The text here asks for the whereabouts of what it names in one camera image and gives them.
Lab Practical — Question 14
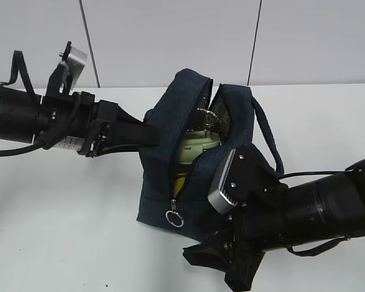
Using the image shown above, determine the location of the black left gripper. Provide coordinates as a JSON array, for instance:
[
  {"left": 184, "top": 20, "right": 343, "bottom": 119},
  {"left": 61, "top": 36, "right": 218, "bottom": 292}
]
[{"left": 69, "top": 91, "right": 159, "bottom": 158}]

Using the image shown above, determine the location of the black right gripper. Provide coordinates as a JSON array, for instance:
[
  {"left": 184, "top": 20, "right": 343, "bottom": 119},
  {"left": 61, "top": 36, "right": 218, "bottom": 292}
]
[{"left": 182, "top": 209, "right": 280, "bottom": 289}]

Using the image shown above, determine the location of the dark blue zip bag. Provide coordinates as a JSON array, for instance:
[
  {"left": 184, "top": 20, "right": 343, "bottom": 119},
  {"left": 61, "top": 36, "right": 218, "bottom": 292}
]
[{"left": 136, "top": 69, "right": 284, "bottom": 241}]

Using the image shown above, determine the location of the green lidded lunch box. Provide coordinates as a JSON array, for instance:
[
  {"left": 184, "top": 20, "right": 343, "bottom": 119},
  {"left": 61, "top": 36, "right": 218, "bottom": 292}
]
[{"left": 176, "top": 130, "right": 221, "bottom": 165}]

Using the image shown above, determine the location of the yellow bread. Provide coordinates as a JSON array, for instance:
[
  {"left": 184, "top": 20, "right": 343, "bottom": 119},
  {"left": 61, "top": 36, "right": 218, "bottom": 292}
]
[{"left": 174, "top": 173, "right": 188, "bottom": 196}]

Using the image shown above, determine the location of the silver zipper pull ring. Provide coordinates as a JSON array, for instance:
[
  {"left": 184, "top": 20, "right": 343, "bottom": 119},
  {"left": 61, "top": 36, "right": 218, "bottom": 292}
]
[{"left": 165, "top": 198, "right": 184, "bottom": 228}]

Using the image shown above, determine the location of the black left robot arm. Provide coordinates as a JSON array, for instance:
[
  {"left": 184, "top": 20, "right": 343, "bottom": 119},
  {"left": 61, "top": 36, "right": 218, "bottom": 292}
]
[{"left": 0, "top": 86, "right": 159, "bottom": 158}]

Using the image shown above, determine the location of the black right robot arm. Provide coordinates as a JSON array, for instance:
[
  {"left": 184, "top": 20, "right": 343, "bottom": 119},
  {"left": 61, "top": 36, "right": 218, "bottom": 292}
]
[{"left": 183, "top": 159, "right": 365, "bottom": 291}]

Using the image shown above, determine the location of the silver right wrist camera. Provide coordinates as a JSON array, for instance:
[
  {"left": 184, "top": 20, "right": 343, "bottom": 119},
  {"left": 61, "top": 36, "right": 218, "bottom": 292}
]
[{"left": 207, "top": 145, "right": 280, "bottom": 215}]

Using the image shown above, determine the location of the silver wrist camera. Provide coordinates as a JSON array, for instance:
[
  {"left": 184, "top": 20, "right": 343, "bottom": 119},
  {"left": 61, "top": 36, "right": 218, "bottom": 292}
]
[
  {"left": 207, "top": 145, "right": 280, "bottom": 215},
  {"left": 45, "top": 41, "right": 88, "bottom": 95}
]

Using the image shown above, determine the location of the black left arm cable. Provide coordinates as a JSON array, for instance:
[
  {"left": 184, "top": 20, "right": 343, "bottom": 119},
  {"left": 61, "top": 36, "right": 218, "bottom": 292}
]
[{"left": 0, "top": 50, "right": 83, "bottom": 158}]

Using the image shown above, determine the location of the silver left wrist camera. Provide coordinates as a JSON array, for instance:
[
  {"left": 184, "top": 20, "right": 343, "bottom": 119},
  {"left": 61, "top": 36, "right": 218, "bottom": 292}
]
[{"left": 45, "top": 41, "right": 88, "bottom": 95}]

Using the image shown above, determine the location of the black strap cable loop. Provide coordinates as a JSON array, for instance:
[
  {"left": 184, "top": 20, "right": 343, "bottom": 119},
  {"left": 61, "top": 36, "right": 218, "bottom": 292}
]
[{"left": 285, "top": 234, "right": 350, "bottom": 257}]

